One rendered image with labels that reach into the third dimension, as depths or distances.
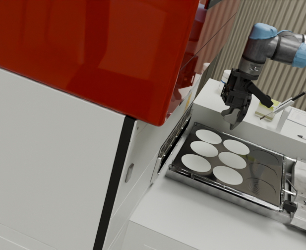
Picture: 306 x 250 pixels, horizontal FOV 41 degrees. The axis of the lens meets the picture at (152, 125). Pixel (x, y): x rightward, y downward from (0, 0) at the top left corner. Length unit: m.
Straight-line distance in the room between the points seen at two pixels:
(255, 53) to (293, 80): 2.43
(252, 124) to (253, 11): 2.03
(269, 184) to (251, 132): 0.30
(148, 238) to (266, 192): 0.41
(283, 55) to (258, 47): 0.08
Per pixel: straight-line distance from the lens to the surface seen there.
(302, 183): 1.54
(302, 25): 3.62
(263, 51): 1.32
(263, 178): 1.42
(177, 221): 1.22
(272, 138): 1.63
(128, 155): 0.83
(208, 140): 1.52
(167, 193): 1.32
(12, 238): 1.12
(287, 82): 3.73
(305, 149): 1.65
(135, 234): 1.20
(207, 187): 1.37
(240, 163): 1.45
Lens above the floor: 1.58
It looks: 27 degrees down
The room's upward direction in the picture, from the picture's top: 16 degrees clockwise
